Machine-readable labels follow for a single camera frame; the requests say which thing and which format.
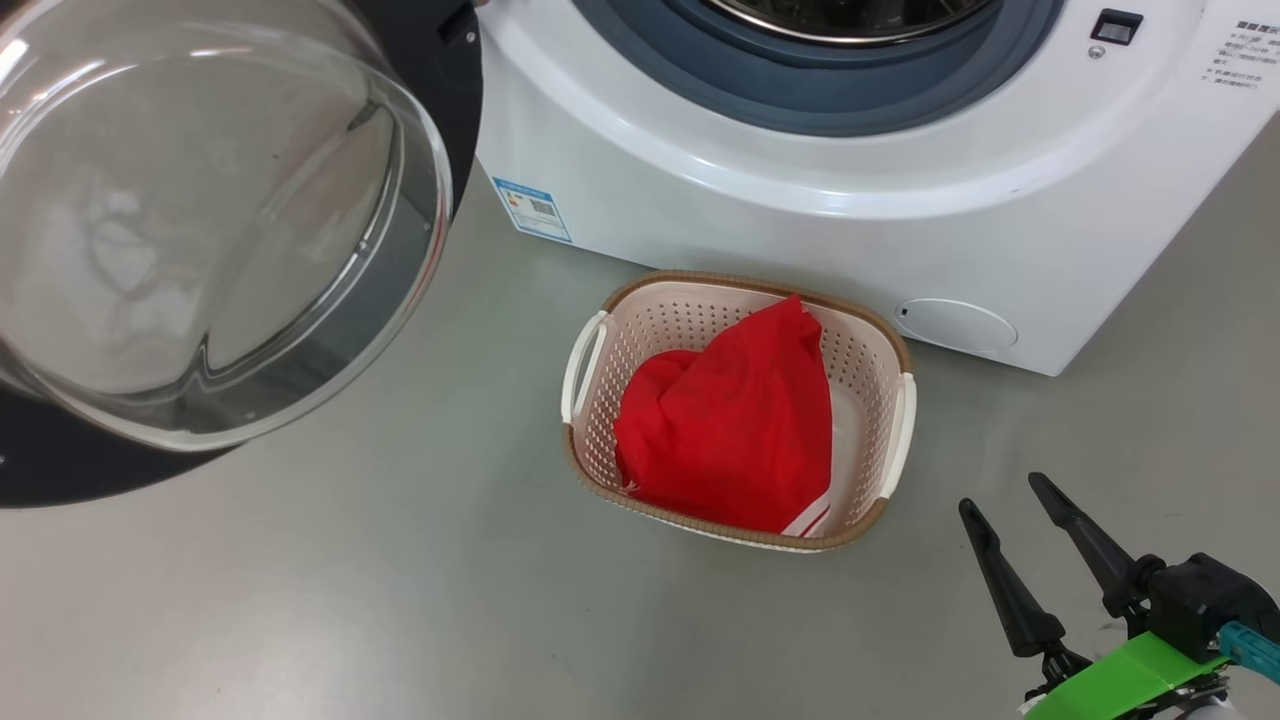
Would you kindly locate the cream perforated laundry basket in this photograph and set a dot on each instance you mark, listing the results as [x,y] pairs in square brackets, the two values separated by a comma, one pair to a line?
[870,380]

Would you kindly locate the black door latch socket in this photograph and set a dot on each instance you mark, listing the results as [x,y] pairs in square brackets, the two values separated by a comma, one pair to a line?
[1116,27]

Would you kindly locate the blue energy label sticker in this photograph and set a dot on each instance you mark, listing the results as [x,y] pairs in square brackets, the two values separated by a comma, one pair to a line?
[532,210]

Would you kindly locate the round white filter cover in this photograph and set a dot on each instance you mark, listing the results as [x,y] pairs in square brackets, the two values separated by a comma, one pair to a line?
[955,325]

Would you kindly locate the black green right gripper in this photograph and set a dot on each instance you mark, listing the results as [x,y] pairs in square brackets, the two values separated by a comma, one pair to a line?
[1190,600]

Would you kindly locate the steel washer drum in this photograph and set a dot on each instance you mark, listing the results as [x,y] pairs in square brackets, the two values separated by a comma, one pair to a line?
[850,20]

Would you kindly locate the red and white garment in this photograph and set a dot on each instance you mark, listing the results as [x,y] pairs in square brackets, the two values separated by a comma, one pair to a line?
[730,430]

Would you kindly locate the grey rubber door gasket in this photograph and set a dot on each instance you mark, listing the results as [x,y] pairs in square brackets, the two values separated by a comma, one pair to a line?
[800,100]

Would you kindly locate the white washing machine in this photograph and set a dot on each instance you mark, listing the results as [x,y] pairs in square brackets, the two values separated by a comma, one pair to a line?
[800,220]

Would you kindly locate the dark round glass washer door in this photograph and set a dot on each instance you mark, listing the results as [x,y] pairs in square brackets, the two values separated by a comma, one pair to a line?
[200,200]

